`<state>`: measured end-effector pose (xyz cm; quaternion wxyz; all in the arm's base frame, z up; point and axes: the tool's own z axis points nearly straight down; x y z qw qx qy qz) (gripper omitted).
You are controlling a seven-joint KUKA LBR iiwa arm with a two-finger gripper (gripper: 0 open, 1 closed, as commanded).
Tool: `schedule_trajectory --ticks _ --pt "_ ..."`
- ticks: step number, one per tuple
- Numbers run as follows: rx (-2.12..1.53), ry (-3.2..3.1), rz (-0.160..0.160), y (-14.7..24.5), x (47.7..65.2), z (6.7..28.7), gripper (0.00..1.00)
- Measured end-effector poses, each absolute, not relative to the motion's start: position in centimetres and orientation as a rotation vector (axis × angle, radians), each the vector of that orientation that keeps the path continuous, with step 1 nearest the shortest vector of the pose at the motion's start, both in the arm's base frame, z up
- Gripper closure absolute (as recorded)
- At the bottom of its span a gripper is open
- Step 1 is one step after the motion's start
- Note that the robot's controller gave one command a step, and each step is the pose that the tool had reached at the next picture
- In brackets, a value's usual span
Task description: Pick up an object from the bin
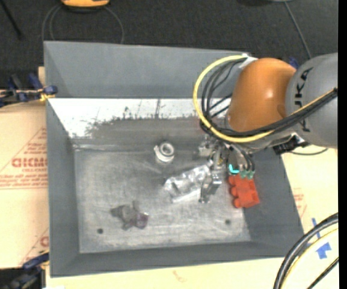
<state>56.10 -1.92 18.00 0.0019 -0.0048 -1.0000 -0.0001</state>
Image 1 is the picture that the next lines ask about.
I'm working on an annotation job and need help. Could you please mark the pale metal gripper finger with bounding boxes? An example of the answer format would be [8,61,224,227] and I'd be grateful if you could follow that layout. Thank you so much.
[198,175,211,205]
[209,173,223,196]

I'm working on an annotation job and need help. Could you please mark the crumpled clear plastic bottle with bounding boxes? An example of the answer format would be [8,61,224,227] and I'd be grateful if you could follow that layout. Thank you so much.
[163,164,215,204]

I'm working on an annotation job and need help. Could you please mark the red toy block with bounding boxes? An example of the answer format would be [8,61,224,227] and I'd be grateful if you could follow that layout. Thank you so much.
[227,173,260,209]

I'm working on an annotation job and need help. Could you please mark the grey toy animal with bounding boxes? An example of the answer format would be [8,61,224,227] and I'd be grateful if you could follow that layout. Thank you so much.
[109,200,150,231]

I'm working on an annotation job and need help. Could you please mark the grey metal bin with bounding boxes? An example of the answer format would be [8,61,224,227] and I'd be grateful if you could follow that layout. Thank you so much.
[43,40,305,277]

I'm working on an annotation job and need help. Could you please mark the brown cardboard board, red print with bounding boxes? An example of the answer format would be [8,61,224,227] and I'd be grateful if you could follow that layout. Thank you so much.
[0,66,339,289]

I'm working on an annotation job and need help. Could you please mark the white plastic ring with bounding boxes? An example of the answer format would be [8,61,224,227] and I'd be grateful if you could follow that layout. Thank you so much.
[153,141,176,164]

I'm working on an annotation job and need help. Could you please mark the black cylinder on white bracket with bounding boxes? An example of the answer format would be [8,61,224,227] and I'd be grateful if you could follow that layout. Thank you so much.
[271,134,310,155]

